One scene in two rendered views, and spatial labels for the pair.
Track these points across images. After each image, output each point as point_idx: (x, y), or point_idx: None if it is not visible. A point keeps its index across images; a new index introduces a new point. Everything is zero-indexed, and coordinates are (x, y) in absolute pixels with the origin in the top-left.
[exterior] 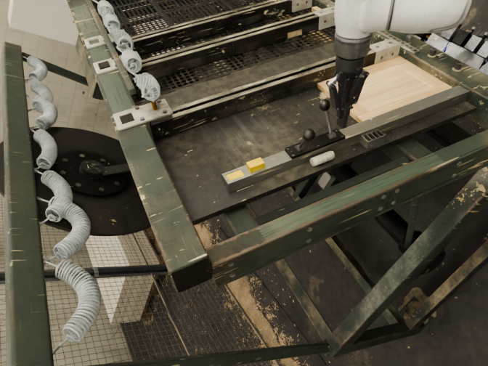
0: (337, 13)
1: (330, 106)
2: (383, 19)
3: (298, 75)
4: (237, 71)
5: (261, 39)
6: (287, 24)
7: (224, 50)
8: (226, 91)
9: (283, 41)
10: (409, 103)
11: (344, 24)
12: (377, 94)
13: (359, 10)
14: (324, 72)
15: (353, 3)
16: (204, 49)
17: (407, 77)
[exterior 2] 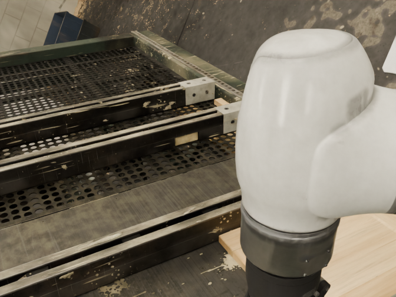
0: (243, 163)
1: (244, 288)
2: (385, 194)
3: (182, 224)
4: (83, 203)
5: (131, 148)
6: (174, 125)
7: (65, 165)
8: (37, 261)
9: (168, 149)
10: (392, 288)
11: (265, 195)
12: (329, 264)
13: (308, 164)
14: (230, 217)
15: (290, 146)
16: (28, 165)
17: (374, 226)
